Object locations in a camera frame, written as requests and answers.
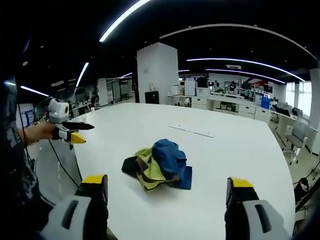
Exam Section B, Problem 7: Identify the person's dark patterned clothing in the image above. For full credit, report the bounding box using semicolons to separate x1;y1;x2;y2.
0;74;55;232

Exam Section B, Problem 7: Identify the white square pillar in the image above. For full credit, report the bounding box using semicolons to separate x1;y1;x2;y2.
136;41;180;105

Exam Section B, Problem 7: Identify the blue and green garment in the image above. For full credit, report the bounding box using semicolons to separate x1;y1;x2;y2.
121;138;194;193

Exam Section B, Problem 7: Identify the dark bag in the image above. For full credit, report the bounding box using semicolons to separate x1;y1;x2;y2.
293;176;320;214

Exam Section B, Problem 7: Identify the black cabinet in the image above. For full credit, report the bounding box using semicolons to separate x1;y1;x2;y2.
144;90;160;105

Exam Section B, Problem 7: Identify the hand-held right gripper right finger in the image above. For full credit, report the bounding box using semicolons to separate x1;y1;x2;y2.
224;176;294;240

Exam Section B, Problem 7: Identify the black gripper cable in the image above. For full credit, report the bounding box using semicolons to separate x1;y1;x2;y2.
48;139;84;186

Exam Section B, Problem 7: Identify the person's left hand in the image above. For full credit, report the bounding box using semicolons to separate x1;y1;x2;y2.
25;121;57;146

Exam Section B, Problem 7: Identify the white counter with drawers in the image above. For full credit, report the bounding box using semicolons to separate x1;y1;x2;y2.
166;92;274;121

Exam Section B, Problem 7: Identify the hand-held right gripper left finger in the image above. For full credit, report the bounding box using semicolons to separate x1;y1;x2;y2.
40;174;110;240

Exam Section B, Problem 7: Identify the table cable slot cover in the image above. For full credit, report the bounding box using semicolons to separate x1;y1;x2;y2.
168;124;216;139

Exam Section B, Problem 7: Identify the blue storage bin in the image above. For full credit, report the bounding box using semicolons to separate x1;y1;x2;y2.
260;96;273;110

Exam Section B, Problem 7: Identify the long ceiling light strip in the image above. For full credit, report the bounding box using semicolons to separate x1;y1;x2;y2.
99;0;152;43

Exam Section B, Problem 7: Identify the grey office chair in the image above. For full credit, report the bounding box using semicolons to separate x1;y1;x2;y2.
282;115;312;166

